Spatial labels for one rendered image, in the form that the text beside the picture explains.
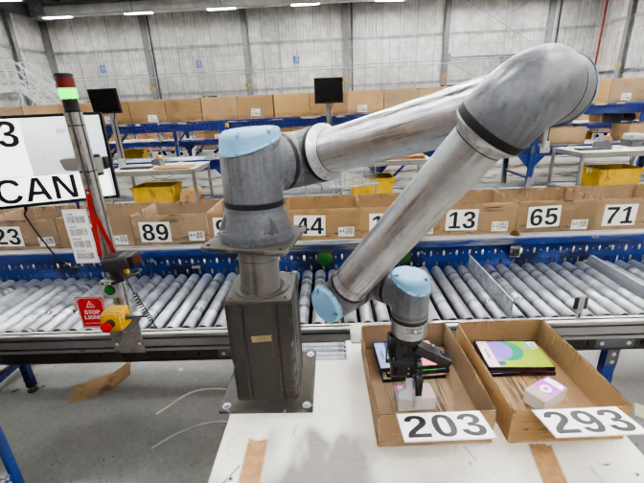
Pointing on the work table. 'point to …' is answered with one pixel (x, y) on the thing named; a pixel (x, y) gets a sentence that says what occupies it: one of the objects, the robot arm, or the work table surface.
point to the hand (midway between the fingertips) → (413, 395)
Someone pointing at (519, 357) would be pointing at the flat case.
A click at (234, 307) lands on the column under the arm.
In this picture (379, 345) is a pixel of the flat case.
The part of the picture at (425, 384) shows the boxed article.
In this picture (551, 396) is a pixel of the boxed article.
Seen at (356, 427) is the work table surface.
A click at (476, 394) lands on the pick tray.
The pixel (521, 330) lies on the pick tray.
